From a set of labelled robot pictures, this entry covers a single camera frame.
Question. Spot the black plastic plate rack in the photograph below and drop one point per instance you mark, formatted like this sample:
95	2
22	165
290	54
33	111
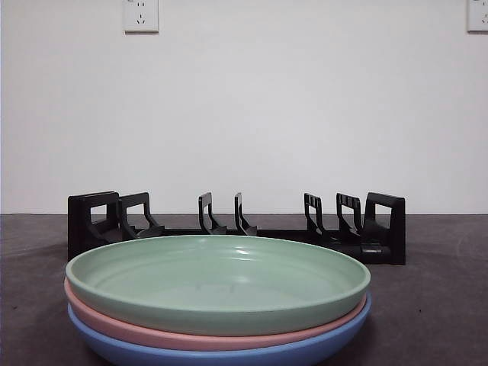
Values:
392	236

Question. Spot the pink round plate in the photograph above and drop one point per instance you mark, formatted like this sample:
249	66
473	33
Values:
114	324

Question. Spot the white wall socket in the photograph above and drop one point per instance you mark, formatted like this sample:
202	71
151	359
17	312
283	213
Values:
141	17
478	17

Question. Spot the blue round plate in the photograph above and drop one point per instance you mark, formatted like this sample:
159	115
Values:
114	348

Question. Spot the green round plate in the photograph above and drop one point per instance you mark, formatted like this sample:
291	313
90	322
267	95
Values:
213	282

